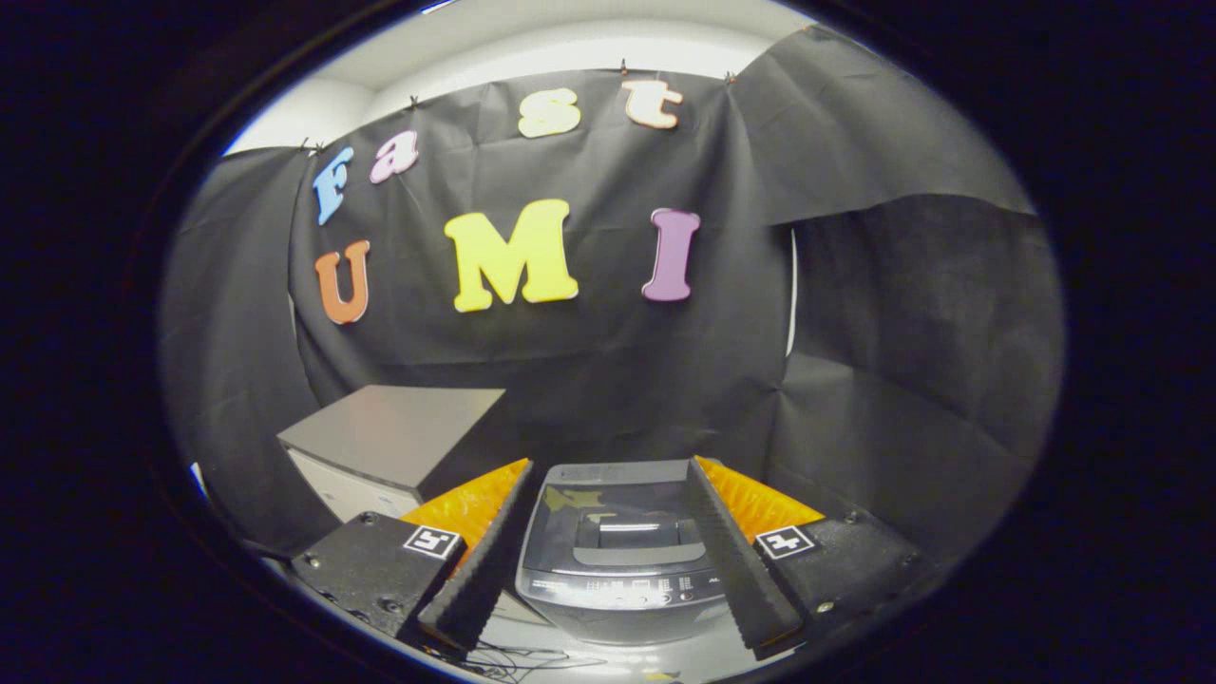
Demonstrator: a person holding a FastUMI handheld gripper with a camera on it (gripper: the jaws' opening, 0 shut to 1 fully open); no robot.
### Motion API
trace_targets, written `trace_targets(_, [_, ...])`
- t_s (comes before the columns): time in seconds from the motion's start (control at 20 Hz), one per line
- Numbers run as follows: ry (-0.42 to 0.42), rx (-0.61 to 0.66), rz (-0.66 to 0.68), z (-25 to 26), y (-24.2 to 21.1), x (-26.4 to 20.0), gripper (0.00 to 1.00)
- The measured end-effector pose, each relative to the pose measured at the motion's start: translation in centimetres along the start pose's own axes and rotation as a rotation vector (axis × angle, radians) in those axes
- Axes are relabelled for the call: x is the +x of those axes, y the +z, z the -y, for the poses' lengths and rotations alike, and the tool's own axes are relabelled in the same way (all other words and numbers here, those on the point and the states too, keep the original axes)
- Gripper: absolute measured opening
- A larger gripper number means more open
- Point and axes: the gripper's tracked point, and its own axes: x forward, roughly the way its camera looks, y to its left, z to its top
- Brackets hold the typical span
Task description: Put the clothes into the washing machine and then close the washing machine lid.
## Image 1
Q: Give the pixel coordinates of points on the white cabinet with grey top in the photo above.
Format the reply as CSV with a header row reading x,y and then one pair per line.
x,y
399,427

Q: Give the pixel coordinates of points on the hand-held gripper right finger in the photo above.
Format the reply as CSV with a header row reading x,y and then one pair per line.
x,y
736,560

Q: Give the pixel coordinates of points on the grey washing machine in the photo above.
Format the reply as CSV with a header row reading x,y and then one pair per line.
x,y
617,619

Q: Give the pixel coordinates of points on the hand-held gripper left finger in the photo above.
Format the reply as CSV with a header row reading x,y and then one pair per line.
x,y
494,560

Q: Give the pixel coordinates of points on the dark washing machine lid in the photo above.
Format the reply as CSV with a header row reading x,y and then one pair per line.
x,y
617,513

